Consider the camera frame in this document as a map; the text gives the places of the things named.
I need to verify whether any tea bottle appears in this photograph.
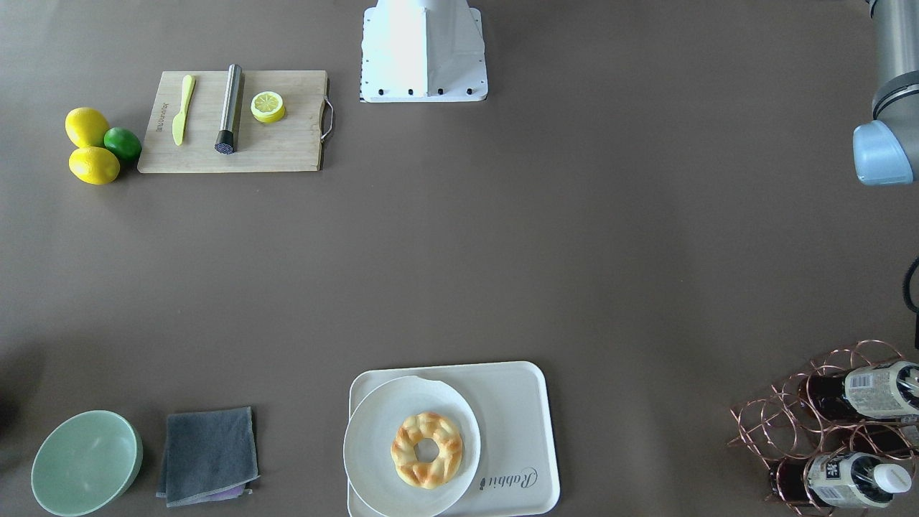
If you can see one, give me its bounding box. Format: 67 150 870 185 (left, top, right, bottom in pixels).
798 360 918 421

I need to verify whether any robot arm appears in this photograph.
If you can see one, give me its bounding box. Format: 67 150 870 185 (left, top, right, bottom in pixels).
852 1 918 186

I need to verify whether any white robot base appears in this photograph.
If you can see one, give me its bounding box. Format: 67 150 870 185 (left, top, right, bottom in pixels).
359 1 489 103

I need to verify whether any white serving tray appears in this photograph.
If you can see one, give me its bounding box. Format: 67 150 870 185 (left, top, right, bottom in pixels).
348 361 560 516

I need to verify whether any wooden cutting board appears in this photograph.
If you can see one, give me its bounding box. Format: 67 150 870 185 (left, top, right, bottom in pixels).
137 70 328 174

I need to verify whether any white round plate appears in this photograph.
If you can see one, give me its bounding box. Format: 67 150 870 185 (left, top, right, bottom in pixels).
342 373 483 516

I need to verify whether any half lemon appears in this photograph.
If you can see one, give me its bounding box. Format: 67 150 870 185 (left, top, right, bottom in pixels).
250 91 286 124

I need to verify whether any steel muddler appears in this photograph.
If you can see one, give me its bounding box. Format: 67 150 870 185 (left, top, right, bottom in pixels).
214 63 243 154

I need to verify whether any yellow plastic knife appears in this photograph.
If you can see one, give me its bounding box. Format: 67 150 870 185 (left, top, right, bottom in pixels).
172 73 196 146

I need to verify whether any grey folded cloth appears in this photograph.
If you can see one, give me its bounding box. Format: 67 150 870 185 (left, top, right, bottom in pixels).
157 406 260 508

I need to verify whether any green lime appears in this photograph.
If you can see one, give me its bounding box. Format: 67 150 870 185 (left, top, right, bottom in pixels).
103 127 142 162

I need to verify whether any lower yellow lemon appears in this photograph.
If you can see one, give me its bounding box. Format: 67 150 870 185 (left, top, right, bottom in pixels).
68 146 121 185

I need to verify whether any yellow lemon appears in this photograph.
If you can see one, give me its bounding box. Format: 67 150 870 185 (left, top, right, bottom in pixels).
65 107 111 148
68 146 121 185

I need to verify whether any upper yellow lemon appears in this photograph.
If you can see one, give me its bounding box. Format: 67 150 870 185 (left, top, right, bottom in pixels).
65 107 111 148

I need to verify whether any green ceramic bowl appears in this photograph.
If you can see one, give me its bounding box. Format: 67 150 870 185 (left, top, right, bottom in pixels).
32 410 144 516

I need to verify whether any braided ring bread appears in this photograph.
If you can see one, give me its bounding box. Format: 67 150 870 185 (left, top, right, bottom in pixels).
390 411 464 490

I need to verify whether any copper wire bottle rack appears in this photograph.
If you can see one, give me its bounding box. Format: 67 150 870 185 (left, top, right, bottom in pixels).
728 340 917 516

